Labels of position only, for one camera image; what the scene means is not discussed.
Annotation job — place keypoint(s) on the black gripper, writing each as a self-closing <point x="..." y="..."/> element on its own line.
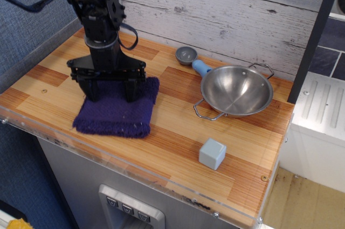
<point x="106" y="61"/>

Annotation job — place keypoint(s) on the purple towel napkin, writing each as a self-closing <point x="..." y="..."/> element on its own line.
<point x="113" y="115"/>

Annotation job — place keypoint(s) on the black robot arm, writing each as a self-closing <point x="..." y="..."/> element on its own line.
<point x="102" y="20"/>

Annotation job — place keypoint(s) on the grey blue measuring scoop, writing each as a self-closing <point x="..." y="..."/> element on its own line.
<point x="188" y="56"/>

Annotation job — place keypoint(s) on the clear acrylic table edge guard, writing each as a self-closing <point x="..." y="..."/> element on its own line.
<point x="161" y="170"/>

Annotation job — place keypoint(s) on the silver dispenser panel with buttons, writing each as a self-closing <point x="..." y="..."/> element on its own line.
<point x="124" y="211"/>

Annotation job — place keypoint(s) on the light grey cube block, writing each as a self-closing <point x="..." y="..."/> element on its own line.
<point x="212" y="153"/>

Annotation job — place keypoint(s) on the yellow object at corner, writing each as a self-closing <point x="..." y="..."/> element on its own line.
<point x="18" y="224"/>

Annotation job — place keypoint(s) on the white toy sink unit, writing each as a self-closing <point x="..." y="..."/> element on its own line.
<point x="314" y="142"/>

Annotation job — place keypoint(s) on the stainless steel two-handled bowl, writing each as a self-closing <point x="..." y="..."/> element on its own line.
<point x="233" y="90"/>

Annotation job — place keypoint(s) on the dark grey right post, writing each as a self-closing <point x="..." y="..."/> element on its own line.
<point x="312" y="44"/>

